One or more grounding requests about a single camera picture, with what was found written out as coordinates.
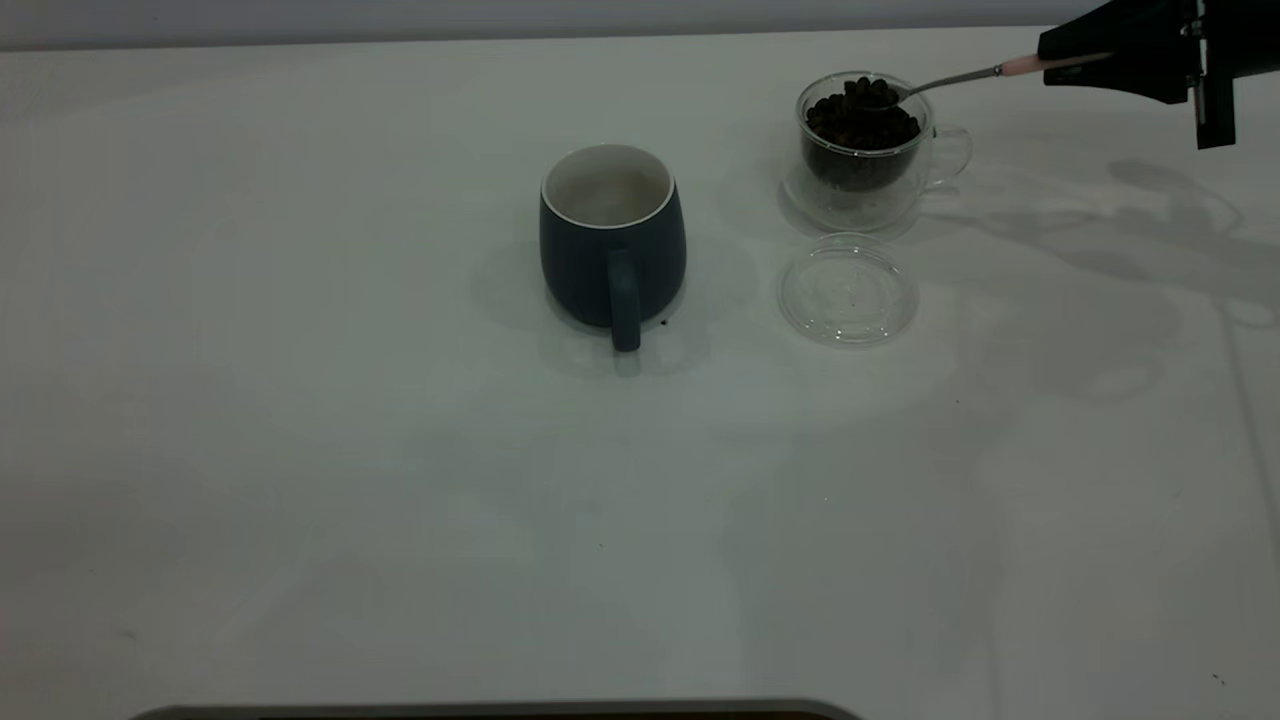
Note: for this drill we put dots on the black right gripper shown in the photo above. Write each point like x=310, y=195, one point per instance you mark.
x=1250, y=40

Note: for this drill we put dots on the dark grey ceramic mug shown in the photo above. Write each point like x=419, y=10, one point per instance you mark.
x=580, y=270

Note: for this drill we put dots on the dark coffee beans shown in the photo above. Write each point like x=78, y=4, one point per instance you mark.
x=860, y=130

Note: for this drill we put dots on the clear round glass lid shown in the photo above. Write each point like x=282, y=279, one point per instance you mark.
x=850, y=315

